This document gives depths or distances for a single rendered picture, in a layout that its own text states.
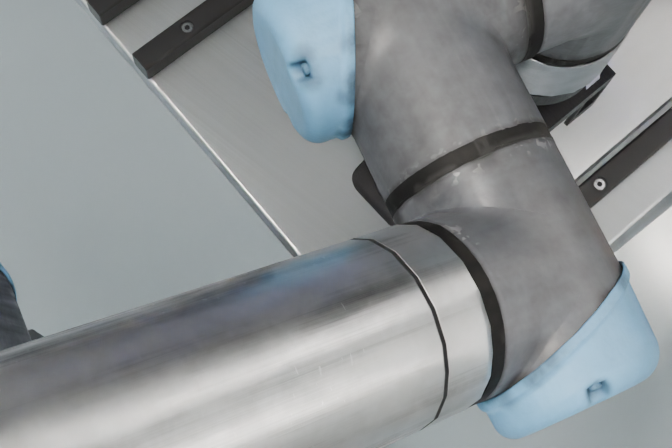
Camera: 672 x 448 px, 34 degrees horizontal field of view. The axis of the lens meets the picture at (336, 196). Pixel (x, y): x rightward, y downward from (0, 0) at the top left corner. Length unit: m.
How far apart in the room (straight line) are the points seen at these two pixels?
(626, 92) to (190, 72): 0.33
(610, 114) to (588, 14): 0.37
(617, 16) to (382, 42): 0.12
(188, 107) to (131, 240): 0.90
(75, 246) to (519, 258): 1.36
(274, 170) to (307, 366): 0.46
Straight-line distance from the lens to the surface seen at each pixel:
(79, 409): 0.33
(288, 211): 0.80
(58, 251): 1.73
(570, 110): 0.67
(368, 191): 0.63
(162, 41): 0.83
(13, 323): 0.71
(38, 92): 1.82
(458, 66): 0.45
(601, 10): 0.50
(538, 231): 0.43
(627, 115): 0.87
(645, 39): 0.90
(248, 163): 0.81
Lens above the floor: 1.65
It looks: 73 degrees down
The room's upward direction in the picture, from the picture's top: 11 degrees clockwise
